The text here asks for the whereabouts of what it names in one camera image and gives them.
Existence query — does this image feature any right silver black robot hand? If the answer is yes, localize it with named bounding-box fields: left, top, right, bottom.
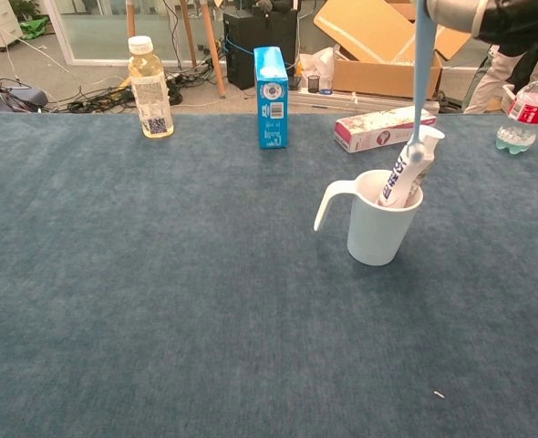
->
left=425, top=0, right=487, bottom=34

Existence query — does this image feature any light blue toothbrush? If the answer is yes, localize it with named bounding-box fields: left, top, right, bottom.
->
left=412, top=0, right=437, bottom=163

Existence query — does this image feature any white toothpaste tube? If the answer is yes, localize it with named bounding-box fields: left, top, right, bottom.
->
left=377, top=126, right=447, bottom=209

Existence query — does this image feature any floral toothpaste box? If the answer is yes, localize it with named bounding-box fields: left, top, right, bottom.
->
left=334, top=106, right=438, bottom=154

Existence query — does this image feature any standing person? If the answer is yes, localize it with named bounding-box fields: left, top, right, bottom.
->
left=462, top=0, right=538, bottom=115

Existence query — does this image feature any open cardboard box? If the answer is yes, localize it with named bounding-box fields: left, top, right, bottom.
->
left=313, top=0, right=477, bottom=100

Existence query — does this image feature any clear water bottle red cap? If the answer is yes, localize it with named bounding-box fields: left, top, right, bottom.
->
left=495, top=61, right=538, bottom=156

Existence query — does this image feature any white plastic bag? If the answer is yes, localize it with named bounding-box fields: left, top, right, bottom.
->
left=295, top=47, right=336, bottom=90

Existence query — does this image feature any blue carton box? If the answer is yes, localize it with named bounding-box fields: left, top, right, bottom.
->
left=253, top=46, right=290, bottom=150

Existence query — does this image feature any black computer tower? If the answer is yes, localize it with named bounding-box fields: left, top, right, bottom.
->
left=222, top=6, right=299, bottom=91

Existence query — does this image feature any wooden easel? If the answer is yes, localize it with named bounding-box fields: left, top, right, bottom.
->
left=126, top=0, right=227, bottom=99

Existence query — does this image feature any yellow drink bottle white cap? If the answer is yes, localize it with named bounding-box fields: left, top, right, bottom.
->
left=128, top=35, right=175, bottom=141

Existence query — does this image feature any blue table mat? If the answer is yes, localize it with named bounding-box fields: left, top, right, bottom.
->
left=0, top=112, right=538, bottom=438

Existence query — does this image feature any green cloth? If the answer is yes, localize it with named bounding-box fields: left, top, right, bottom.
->
left=17, top=16, right=50, bottom=41

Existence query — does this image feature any dark blue machine base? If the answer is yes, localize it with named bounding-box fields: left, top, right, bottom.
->
left=0, top=38, right=49, bottom=114

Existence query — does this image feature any aluminium rail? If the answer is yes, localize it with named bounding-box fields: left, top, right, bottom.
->
left=289, top=86, right=440, bottom=114

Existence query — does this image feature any white cup with handle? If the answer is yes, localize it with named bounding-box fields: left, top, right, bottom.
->
left=313, top=169, right=424, bottom=266

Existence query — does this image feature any tangle of black cables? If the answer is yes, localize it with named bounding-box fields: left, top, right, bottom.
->
left=0, top=68, right=227, bottom=114

